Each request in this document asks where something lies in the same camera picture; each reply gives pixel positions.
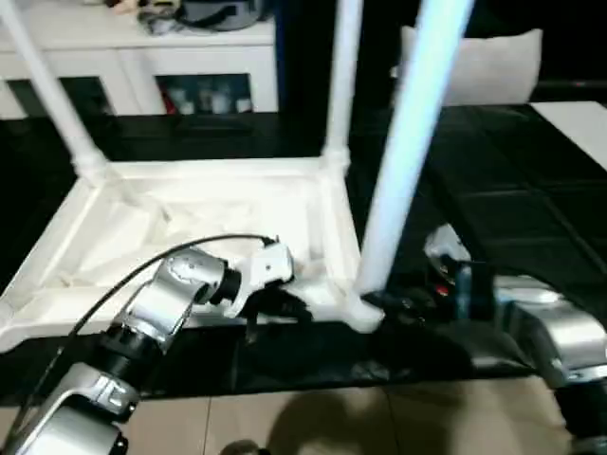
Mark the white plastic table top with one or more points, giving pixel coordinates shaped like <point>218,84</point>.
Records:
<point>118,227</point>

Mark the white plastic table leg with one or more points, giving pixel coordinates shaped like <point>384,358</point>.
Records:
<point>343,71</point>
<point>47,95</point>
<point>417,118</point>

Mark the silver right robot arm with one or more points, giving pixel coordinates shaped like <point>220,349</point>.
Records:
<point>559,332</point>

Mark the black work mat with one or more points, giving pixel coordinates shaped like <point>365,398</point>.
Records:
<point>521,189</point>

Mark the grey cushion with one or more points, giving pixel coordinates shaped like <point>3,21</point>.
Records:
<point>502,71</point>

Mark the grey helmet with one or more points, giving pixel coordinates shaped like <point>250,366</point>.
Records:
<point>220,13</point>

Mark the black clutter pile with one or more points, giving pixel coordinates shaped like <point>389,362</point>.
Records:
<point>159,21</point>

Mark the white glass-door cabinet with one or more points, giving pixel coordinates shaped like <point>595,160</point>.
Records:
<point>71,57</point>

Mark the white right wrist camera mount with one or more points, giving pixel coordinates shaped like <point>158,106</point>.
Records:
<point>448,246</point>

